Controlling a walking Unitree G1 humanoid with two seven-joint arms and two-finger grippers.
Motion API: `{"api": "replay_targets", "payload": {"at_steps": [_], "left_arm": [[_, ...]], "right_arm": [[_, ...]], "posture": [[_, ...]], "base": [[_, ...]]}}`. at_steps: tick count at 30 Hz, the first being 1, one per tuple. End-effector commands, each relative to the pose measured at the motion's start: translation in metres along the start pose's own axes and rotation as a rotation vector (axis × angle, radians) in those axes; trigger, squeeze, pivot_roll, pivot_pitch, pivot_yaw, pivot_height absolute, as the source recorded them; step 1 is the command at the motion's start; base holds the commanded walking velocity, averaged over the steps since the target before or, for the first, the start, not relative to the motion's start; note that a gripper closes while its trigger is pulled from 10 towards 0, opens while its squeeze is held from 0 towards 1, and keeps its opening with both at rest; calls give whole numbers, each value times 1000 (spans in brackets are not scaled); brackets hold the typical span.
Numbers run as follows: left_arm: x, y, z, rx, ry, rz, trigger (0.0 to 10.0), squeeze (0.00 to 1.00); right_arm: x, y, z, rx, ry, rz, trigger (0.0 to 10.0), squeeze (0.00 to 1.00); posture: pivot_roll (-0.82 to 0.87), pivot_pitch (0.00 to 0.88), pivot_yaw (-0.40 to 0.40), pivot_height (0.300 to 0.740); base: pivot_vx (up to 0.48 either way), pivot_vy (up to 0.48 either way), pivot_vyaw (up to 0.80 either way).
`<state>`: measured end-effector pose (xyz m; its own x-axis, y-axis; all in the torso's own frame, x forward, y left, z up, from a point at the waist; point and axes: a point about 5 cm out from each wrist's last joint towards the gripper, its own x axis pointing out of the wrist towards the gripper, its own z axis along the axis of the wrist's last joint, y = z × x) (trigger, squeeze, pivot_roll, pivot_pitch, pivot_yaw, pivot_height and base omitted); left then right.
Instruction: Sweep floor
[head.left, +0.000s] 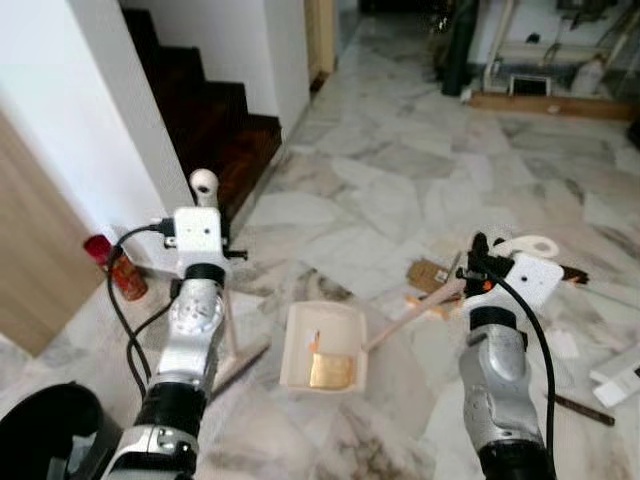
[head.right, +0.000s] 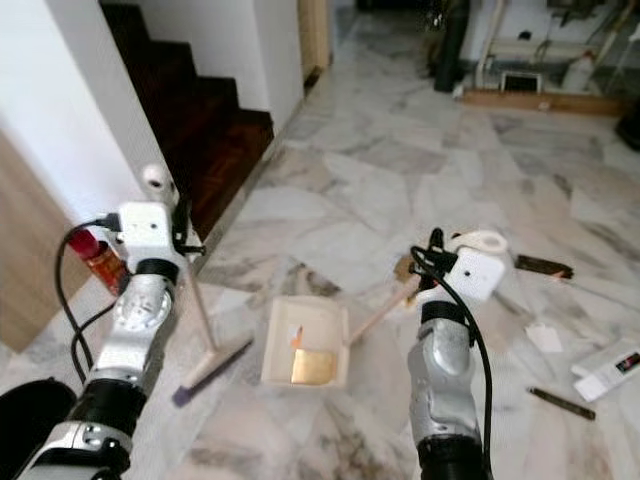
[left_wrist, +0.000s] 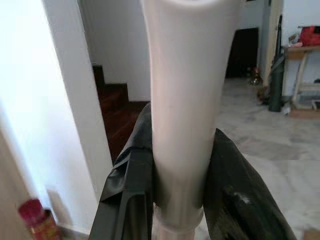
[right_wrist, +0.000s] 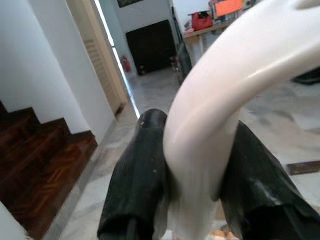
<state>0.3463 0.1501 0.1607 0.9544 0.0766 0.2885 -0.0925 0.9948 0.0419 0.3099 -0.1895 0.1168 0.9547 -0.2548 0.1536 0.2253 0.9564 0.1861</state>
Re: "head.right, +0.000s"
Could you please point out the dark wooden staircase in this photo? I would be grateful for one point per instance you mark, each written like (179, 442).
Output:
(210, 130)

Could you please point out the white crumpled paper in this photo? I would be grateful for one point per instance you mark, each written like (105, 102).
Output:
(544, 337)

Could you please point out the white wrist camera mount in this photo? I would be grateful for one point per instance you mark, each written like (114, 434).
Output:
(145, 232)
(475, 275)

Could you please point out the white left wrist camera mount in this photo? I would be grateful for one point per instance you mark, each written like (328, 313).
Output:
(145, 232)

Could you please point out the torn brown cardboard piece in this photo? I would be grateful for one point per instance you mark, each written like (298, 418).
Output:
(405, 265)

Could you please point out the black bag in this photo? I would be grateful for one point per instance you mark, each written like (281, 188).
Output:
(630, 125)

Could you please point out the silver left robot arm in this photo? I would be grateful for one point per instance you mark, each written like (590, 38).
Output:
(140, 330)

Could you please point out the white plastic jug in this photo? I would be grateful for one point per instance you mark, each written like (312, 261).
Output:
(578, 73)

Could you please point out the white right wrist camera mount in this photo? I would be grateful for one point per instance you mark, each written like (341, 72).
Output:
(475, 275)

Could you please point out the light wooden cabinet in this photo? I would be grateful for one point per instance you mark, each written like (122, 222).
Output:
(40, 260)

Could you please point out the long white box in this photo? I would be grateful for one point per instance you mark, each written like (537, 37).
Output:
(610, 370)

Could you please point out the dark brown stick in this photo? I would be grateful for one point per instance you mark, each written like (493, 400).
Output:
(560, 403)

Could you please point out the red cylindrical canister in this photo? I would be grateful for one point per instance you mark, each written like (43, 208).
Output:
(105, 265)

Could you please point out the small framed screen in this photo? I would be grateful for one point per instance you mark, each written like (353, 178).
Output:
(521, 82)

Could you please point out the black plastic bucket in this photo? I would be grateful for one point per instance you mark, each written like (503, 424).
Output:
(35, 425)

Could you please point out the beige broom purple bristles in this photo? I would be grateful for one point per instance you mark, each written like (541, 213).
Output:
(156, 180)

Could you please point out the wooden door frame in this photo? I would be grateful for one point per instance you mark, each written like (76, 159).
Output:
(313, 40)

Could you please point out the long wooden plank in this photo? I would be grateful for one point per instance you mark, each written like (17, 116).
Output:
(540, 101)

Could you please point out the white shelf unit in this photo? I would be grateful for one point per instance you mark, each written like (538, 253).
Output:
(550, 30)

